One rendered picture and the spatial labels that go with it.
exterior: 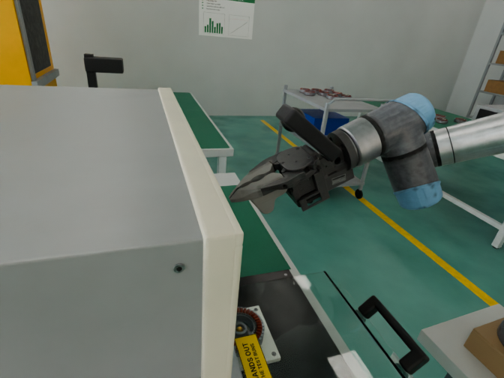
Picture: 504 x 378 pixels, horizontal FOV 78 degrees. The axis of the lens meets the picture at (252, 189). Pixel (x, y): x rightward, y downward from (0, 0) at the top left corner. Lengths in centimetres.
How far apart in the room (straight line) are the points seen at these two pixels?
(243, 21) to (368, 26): 245
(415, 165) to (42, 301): 53
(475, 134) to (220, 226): 60
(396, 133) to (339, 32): 603
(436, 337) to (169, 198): 90
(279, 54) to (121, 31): 260
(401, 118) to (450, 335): 66
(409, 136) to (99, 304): 50
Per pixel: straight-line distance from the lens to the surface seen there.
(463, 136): 71
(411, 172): 58
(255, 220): 124
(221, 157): 201
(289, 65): 612
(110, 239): 17
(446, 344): 102
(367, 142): 53
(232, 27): 573
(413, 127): 57
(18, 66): 388
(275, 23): 597
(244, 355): 43
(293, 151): 52
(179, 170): 25
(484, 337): 99
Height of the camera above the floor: 142
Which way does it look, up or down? 27 degrees down
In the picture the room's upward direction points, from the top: 5 degrees clockwise
